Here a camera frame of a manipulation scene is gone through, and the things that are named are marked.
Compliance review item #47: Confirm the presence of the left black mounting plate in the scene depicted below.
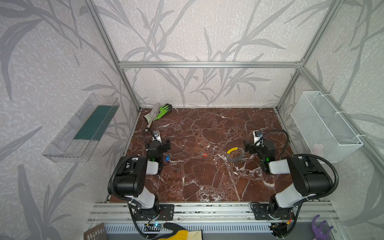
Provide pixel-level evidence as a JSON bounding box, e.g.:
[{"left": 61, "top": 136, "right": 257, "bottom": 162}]
[{"left": 134, "top": 204, "right": 175, "bottom": 221}]

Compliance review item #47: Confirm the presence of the pink object in basket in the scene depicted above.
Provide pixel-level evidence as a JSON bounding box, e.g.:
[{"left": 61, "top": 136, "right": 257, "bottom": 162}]
[{"left": 311, "top": 144, "right": 324, "bottom": 158}]

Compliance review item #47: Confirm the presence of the clear plastic wall tray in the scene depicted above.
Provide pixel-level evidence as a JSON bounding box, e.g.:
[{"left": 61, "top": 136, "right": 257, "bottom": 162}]
[{"left": 43, "top": 94, "right": 120, "bottom": 163}]

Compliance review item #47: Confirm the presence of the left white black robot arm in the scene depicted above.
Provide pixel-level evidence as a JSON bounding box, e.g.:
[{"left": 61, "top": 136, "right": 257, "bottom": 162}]
[{"left": 108, "top": 140, "right": 171, "bottom": 219}]

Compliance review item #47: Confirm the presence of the white wire mesh basket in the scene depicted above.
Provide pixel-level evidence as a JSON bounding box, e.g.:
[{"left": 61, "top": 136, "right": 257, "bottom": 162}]
[{"left": 291, "top": 91, "right": 364, "bottom": 163}]

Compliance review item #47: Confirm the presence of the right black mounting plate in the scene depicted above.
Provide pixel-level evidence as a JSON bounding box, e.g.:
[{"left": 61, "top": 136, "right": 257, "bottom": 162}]
[{"left": 250, "top": 203, "right": 295, "bottom": 222}]

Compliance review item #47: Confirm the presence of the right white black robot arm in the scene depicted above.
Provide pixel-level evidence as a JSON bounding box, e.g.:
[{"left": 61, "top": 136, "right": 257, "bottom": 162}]
[{"left": 244, "top": 140, "right": 340, "bottom": 220}]

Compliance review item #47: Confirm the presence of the purple hand-shaped object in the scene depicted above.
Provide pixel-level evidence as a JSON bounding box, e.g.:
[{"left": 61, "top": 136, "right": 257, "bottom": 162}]
[{"left": 311, "top": 215, "right": 334, "bottom": 240}]

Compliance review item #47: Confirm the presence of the black mounting plate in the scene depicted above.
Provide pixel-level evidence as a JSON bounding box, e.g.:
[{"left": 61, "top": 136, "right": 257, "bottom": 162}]
[
  {"left": 250, "top": 203, "right": 295, "bottom": 222},
  {"left": 134, "top": 204, "right": 175, "bottom": 221}
]

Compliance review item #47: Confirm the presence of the keyring with yellow tag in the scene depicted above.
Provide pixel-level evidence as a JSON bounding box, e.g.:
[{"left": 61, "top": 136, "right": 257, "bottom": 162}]
[{"left": 226, "top": 147, "right": 245, "bottom": 163}]

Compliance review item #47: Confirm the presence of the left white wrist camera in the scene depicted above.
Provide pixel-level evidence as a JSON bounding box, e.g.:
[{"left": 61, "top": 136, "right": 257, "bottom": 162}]
[{"left": 152, "top": 131, "right": 162, "bottom": 143}]

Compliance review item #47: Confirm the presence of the grey work glove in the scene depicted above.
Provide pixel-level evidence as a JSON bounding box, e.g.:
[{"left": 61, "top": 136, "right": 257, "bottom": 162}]
[{"left": 145, "top": 103, "right": 161, "bottom": 129}]

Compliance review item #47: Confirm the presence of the yellow black glove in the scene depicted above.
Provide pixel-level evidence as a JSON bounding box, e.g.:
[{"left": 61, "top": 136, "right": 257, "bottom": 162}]
[{"left": 156, "top": 223, "right": 203, "bottom": 240}]

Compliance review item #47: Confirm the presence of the green black work glove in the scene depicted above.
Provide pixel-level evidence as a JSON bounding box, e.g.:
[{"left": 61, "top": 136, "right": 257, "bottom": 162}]
[{"left": 155, "top": 104, "right": 173, "bottom": 121}]

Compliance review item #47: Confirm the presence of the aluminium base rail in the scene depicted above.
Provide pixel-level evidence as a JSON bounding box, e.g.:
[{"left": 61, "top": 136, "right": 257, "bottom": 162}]
[{"left": 87, "top": 202, "right": 339, "bottom": 235}]

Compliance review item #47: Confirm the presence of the brown perforated plastic piece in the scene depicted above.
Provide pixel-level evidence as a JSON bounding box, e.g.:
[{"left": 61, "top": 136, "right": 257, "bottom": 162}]
[{"left": 83, "top": 223, "right": 107, "bottom": 240}]

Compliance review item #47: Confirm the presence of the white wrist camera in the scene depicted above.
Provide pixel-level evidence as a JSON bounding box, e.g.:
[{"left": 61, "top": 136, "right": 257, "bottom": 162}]
[
  {"left": 152, "top": 131, "right": 162, "bottom": 143},
  {"left": 253, "top": 131, "right": 263, "bottom": 146}
]

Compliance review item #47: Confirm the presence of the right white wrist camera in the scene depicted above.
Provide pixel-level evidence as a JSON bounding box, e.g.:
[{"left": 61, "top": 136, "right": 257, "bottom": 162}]
[{"left": 253, "top": 131, "right": 263, "bottom": 146}]

